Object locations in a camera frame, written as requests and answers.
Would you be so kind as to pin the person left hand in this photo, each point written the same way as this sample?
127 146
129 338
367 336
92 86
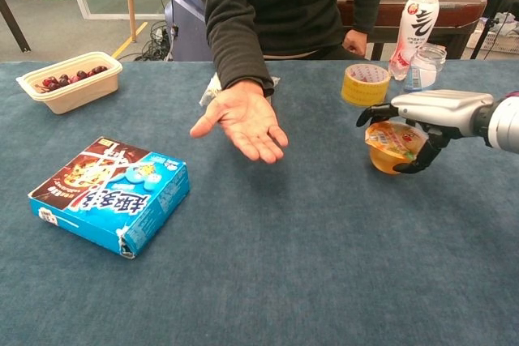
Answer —
356 43

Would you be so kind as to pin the person right hand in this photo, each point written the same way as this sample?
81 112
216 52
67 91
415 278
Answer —
243 119

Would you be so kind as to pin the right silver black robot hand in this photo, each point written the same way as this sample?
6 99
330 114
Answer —
442 111

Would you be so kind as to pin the orange jelly cup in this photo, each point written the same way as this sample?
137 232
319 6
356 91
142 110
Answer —
389 151

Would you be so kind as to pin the clear jar blue label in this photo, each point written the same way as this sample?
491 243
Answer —
430 70

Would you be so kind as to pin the clear plastic bag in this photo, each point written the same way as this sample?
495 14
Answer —
208 92

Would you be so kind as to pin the yellow tape roll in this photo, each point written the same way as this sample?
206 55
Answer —
361 92

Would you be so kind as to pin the drink bottle white pink label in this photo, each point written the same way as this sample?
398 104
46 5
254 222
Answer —
413 30

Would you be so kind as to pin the person torso black sweater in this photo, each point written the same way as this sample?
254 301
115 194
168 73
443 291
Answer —
300 5

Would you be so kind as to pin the person right arm black sleeve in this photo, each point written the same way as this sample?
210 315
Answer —
235 38

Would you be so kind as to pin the white plastic basket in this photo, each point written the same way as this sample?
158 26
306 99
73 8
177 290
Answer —
500 40

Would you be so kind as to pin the brown wooden game table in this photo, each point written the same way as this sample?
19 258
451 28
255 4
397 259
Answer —
446 14

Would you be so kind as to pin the black tripod stand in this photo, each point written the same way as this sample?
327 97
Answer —
491 21

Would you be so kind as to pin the light blue machine base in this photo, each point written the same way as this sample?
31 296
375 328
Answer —
182 26

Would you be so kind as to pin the blue table cloth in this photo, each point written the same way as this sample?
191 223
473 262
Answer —
284 261

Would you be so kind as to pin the dark red cherry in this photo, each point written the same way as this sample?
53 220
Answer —
63 77
81 75
99 69
50 80

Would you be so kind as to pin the blue brown cookie box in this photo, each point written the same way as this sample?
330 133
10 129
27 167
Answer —
101 184

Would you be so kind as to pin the beige food container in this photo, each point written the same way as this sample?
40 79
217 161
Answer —
77 95

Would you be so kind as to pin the black table leg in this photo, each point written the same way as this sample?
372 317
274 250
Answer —
16 26

